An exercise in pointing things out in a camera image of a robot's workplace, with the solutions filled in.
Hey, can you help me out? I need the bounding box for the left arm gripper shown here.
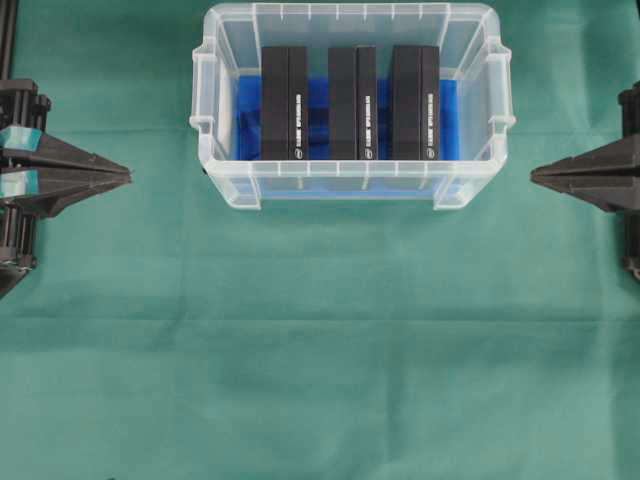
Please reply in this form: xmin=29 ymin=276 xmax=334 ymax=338
xmin=0 ymin=78 xmax=134 ymax=274

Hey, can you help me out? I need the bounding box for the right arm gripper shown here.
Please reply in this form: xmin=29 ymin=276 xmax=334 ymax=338
xmin=529 ymin=79 xmax=640 ymax=281

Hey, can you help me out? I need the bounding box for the black camera box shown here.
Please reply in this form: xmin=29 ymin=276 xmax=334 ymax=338
xmin=391 ymin=45 xmax=441 ymax=161
xmin=261 ymin=46 xmax=309 ymax=161
xmin=328 ymin=46 xmax=379 ymax=161

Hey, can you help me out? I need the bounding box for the clear plastic storage case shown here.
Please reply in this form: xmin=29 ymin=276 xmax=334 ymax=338
xmin=190 ymin=2 xmax=516 ymax=210

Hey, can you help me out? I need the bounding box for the black frame rail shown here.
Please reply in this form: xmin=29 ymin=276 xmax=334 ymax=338
xmin=0 ymin=0 xmax=19 ymax=80

